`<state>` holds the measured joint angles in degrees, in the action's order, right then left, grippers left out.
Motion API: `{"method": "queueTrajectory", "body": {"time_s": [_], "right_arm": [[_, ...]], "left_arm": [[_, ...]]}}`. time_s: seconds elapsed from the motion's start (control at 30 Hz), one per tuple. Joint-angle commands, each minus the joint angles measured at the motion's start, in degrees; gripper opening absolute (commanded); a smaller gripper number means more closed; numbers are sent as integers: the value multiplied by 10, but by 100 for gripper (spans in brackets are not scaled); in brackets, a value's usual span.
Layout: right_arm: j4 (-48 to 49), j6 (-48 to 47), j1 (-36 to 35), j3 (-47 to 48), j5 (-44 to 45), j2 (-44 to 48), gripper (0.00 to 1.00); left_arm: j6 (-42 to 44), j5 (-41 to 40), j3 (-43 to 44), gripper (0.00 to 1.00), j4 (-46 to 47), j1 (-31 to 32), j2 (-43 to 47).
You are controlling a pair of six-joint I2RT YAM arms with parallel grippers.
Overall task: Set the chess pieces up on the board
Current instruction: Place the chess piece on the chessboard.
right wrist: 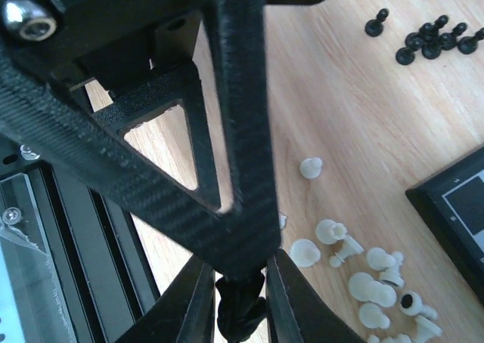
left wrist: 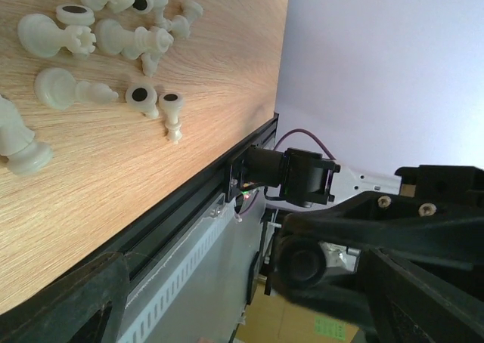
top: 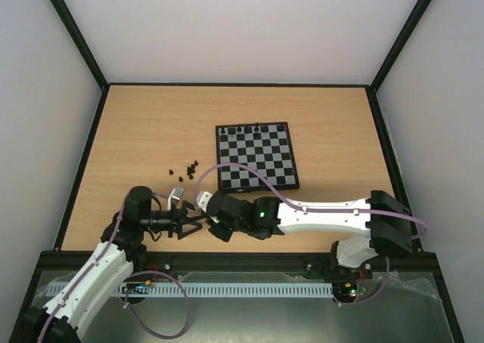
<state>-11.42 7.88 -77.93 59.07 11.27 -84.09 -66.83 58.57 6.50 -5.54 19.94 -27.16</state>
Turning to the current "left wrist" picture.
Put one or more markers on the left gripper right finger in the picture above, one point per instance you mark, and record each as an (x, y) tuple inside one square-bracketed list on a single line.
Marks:
[(409, 304)]

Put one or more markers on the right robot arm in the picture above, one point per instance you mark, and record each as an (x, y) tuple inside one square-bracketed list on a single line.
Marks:
[(302, 177)]

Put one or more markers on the light blue cable duct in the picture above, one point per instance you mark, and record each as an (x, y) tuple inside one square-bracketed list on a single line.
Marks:
[(152, 297)]

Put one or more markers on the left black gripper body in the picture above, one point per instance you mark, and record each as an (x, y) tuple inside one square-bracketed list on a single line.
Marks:
[(439, 228)]

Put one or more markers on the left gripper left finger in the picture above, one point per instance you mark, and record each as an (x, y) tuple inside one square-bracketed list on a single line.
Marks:
[(86, 305)]

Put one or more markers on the black aluminium frame rail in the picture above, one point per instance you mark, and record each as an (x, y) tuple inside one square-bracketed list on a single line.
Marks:
[(143, 241)]

